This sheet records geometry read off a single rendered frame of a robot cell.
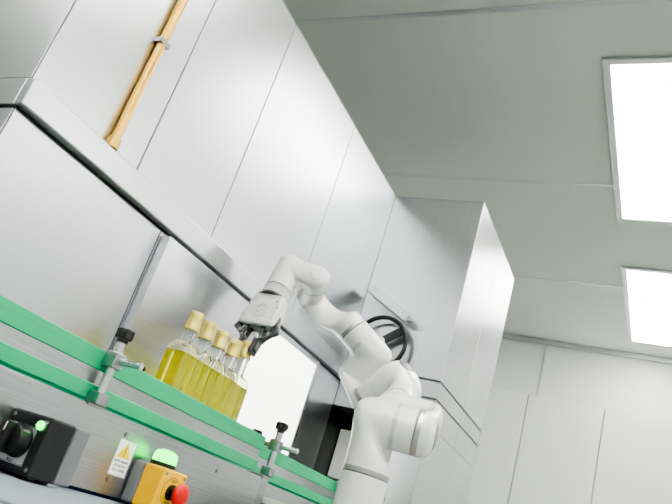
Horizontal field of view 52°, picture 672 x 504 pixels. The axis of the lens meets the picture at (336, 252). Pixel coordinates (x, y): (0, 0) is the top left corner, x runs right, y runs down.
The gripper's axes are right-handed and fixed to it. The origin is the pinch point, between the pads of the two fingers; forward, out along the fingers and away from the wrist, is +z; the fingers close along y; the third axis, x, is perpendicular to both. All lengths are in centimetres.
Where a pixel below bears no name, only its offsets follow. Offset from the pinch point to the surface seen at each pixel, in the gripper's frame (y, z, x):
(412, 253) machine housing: 0, -91, 66
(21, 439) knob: 21, 55, -62
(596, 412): 48, -184, 325
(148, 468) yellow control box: 19, 45, -33
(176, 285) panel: -12.0, -0.9, -20.6
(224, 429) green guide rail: 13.8, 26.9, -11.4
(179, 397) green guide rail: 13.7, 30.1, -29.3
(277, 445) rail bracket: 16.3, 20.3, 6.8
